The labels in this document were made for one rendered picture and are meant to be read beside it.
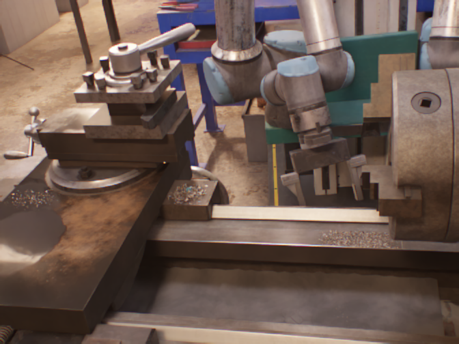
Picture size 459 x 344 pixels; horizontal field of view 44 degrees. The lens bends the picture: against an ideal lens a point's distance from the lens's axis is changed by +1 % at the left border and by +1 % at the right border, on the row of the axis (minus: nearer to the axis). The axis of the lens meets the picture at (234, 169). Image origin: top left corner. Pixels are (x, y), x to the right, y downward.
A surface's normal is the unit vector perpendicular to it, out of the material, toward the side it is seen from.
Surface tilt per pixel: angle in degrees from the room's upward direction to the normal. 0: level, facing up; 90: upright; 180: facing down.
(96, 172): 0
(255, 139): 90
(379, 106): 56
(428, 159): 61
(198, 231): 0
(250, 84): 99
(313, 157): 66
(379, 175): 4
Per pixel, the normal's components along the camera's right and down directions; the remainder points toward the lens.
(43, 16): 0.97, 0.00
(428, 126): -0.22, -0.25
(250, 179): -0.11, -0.86
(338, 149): 0.02, 0.11
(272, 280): 0.07, -0.77
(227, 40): -0.47, 0.58
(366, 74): -0.04, 0.51
